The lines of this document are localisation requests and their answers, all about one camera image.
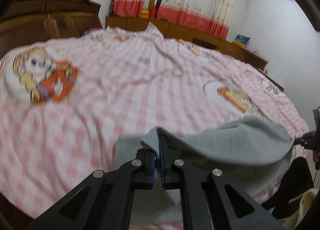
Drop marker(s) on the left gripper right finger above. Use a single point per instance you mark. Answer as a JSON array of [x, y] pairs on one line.
[[209, 200]]

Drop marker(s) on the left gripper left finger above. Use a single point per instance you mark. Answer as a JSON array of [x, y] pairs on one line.
[[103, 200]]

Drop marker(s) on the grey knit pants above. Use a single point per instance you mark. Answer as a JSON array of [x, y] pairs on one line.
[[251, 152]]

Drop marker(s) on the pink checkered cartoon bedsheet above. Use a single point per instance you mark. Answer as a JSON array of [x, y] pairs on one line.
[[66, 102]]

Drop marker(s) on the blue book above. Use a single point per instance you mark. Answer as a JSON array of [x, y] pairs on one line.
[[241, 41]]

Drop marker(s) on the low wooden cabinet row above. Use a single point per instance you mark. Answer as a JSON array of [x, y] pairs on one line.
[[175, 31]]

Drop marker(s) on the right cream red curtain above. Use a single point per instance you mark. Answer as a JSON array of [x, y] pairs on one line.
[[209, 16]]

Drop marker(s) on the yellow red object on cabinet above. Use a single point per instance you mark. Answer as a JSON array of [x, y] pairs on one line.
[[148, 13]]

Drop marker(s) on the dark wooden headboard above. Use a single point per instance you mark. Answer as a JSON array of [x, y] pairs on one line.
[[30, 21]]

